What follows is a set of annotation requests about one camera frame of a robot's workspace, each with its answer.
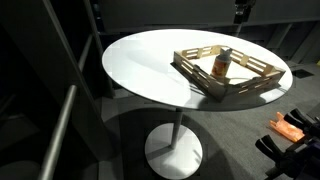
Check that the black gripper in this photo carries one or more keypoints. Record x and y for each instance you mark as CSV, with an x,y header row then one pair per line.
x,y
242,9

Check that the grey bottle lid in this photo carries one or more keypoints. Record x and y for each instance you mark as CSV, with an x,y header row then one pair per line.
x,y
226,52

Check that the orange and white bottle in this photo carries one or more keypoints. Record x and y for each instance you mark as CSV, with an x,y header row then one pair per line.
x,y
220,68

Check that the wooden slatted tray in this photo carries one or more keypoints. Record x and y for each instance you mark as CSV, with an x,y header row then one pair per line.
x,y
216,90

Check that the orange plastic clamp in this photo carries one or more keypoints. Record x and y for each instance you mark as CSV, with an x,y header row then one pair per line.
x,y
286,128

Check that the grey metal handrail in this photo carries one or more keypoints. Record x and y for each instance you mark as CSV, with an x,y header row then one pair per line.
x,y
60,130

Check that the white round table pedestal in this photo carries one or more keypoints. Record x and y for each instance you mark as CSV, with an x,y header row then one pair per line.
x,y
173,156

